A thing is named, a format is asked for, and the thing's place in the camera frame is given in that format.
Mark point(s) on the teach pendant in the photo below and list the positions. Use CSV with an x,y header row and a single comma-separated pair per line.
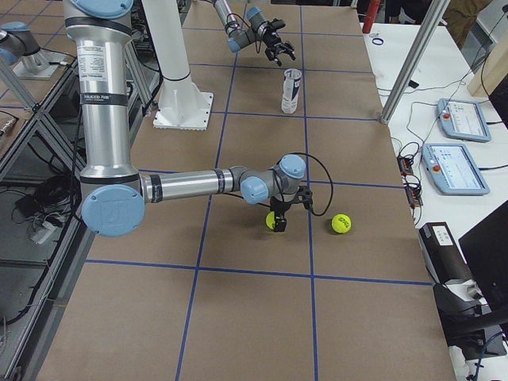
x,y
452,170
463,120

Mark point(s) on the black box with label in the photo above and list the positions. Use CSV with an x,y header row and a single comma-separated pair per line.
x,y
442,255

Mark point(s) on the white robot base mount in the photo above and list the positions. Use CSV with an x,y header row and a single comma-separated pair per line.
x,y
182,105

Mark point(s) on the orange circuit board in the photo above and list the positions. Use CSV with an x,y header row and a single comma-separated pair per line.
x,y
405,165

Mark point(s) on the black monitor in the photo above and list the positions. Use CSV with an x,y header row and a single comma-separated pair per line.
x,y
485,250

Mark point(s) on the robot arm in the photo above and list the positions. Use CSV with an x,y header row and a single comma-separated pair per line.
x,y
254,29
115,193

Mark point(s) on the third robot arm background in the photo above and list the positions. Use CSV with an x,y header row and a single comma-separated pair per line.
x,y
20,49

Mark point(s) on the aluminium frame post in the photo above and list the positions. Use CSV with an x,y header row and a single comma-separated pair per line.
x,y
417,49

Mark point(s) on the brown paper table cover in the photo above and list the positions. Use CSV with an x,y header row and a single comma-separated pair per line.
x,y
203,290

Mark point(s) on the teach pendant near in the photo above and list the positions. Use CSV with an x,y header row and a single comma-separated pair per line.
x,y
452,170

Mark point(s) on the teach pendant far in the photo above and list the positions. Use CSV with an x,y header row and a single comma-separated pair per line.
x,y
463,120

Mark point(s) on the yellow tennis ball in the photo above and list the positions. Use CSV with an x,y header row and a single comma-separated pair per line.
x,y
270,220
341,223

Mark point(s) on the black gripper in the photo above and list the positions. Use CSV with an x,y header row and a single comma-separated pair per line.
x,y
271,40
277,207

